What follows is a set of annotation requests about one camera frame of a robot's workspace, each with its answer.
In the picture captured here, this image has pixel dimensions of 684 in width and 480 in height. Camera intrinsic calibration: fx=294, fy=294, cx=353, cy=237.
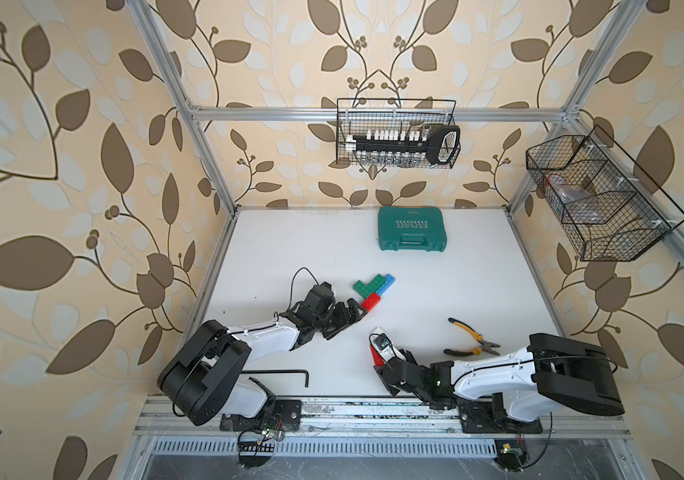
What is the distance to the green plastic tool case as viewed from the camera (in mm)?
1073

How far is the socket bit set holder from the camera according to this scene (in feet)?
2.70

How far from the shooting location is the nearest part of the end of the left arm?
2.33 ft

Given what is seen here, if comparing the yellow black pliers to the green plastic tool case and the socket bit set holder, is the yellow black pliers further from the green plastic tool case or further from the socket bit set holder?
the socket bit set holder

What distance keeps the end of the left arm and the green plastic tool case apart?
32cm

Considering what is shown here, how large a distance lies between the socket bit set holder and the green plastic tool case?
278 millimetres
